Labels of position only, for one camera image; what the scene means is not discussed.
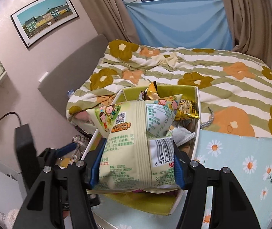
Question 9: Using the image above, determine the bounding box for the green cartoon snack bag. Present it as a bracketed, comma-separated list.
[87, 95, 181, 193]

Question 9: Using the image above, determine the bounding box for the grey patterned snack bag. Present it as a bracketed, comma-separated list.
[172, 127, 196, 147]

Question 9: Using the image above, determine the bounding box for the gold chocolate pillow snack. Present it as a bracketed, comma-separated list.
[175, 99, 199, 120]

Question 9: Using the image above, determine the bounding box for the daisy print tablecloth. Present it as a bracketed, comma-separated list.
[92, 130, 272, 228]

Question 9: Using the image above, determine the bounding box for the pink pillow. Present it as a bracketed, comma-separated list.
[74, 111, 90, 122]

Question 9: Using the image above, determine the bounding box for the green cardboard box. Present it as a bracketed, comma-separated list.
[84, 85, 201, 216]

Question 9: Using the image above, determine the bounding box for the grey headboard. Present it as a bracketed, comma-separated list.
[38, 34, 108, 117]

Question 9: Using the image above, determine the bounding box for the striped floral duvet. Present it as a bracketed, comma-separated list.
[66, 40, 272, 137]

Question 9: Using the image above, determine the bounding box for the framed houses picture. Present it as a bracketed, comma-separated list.
[10, 0, 79, 48]

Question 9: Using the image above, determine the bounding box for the left beige curtain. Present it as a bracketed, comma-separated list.
[80, 0, 140, 44]

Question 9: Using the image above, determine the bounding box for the beige curtain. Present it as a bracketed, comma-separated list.
[223, 0, 272, 67]
[80, 0, 140, 44]

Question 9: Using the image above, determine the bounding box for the blue window cloth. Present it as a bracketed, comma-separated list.
[125, 0, 233, 50]

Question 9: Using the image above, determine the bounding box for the right beige curtain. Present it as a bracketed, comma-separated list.
[223, 0, 272, 67]

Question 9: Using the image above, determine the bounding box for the grey cord on bed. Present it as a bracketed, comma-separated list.
[199, 107, 215, 129]

